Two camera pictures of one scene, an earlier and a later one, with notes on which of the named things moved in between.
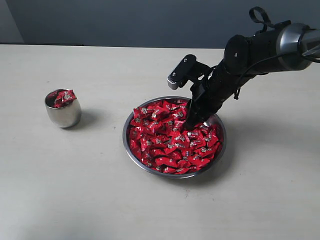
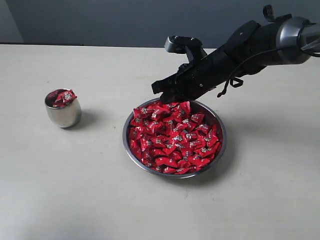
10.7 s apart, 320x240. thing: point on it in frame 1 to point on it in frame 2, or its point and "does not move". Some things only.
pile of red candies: x=160 y=139 does not move
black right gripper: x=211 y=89 to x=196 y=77
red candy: x=65 y=95 does not move
